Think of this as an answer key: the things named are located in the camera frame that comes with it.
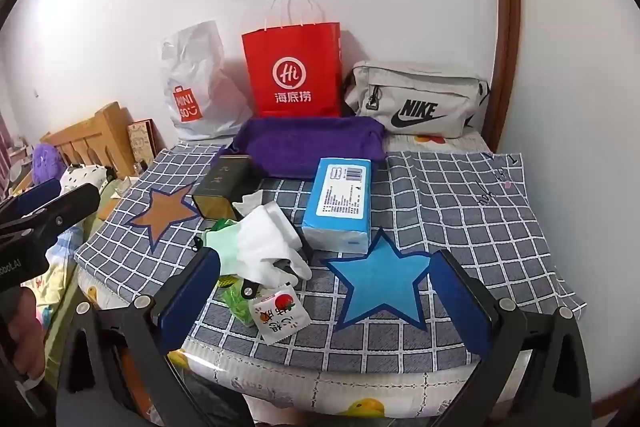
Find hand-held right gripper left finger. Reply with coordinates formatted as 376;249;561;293
56;248;221;427

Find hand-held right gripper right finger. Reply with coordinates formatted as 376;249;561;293
431;249;593;427

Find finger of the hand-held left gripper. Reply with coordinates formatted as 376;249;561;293
0;179;62;220
0;183;101;253

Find green patterned pack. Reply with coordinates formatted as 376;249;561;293
220;286;257;325

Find mint green glove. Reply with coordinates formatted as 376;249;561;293
202;229;241;275

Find white strawberry print packet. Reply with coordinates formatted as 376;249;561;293
248;284;307;346

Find white glove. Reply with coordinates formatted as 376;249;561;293
232;190;312;285

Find person's left hand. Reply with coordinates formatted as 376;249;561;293
2;289;48;378

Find purple plush toy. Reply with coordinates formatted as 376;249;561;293
31;143;66;185

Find pastel printed quilt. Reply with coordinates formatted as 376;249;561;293
30;227;83;325

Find white polka dot pillow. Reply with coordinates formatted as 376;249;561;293
60;164;113;195

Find blue star patch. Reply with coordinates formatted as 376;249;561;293
320;229;433;333

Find wooden headboard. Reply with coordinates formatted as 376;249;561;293
40;102;138;180

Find brown star patch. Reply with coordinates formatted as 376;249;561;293
125;183;201;253

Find grey checked cloth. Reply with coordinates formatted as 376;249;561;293
75;142;588;373

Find brown notebook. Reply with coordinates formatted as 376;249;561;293
126;119;160;170

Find dark green tin box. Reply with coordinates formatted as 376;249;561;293
192;154;256;220

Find blue tissue pack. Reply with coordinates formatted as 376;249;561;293
301;158;373;254

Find white plastic shopping bag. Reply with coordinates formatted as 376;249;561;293
161;21;256;140

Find purple towel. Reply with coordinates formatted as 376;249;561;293
231;117;387;180

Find grey waist bag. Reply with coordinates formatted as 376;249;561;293
344;61;492;138

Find red paper shopping bag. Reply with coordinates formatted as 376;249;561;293
242;0;342;118

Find brown wooden door frame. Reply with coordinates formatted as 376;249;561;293
487;0;523;152

